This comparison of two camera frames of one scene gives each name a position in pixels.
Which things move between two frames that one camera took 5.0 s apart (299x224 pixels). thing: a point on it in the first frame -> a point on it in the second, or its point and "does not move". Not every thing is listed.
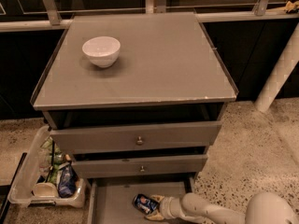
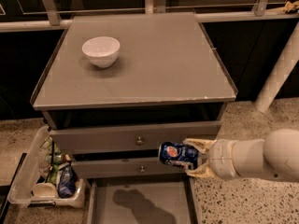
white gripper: (165, 207) -> (220, 158)
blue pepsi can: (145, 203) -> (182, 156)
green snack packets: (55, 158) does not move
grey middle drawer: (112, 165) does not move
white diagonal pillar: (286, 64) does not move
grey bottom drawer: (109, 200) does not move
